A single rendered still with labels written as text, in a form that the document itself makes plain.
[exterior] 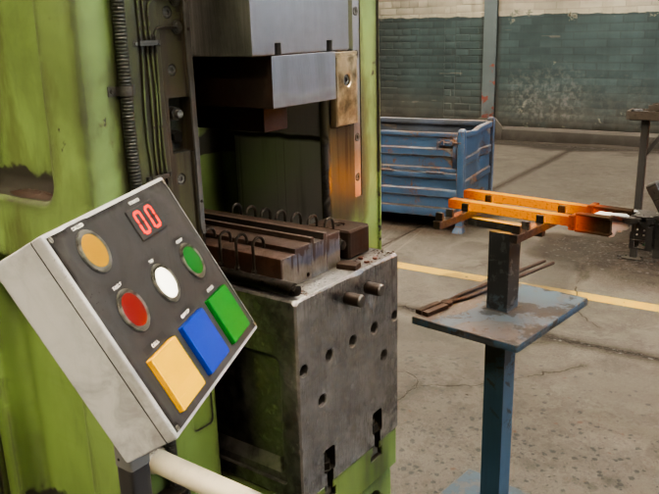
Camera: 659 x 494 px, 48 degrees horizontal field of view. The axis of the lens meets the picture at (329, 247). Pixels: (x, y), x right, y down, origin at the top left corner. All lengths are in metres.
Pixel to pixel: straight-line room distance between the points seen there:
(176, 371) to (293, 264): 0.60
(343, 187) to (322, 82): 0.41
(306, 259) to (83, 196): 0.47
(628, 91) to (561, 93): 0.73
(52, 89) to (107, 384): 0.60
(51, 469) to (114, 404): 0.93
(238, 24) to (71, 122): 0.33
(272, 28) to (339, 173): 0.54
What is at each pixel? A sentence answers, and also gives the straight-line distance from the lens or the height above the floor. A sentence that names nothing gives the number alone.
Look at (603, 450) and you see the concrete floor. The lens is 2.80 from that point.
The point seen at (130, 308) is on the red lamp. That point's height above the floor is 1.09.
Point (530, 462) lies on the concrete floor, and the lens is 2.68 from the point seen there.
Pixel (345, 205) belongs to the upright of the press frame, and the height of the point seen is 0.98.
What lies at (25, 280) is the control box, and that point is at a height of 1.15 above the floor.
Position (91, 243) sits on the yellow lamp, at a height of 1.17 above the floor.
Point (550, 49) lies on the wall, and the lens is 9.22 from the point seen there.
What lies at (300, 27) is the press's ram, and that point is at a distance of 1.46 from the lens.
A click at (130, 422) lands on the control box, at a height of 0.98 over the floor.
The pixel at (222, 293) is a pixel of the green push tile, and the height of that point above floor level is 1.04.
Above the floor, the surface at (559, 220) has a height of 0.95.
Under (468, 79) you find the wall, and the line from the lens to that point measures 9.58.
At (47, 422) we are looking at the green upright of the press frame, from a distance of 1.78.
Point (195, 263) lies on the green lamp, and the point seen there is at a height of 1.09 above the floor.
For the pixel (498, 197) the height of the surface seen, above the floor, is 0.96.
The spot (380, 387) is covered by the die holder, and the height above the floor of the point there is 0.61.
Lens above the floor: 1.42
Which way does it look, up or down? 17 degrees down
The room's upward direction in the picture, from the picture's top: 2 degrees counter-clockwise
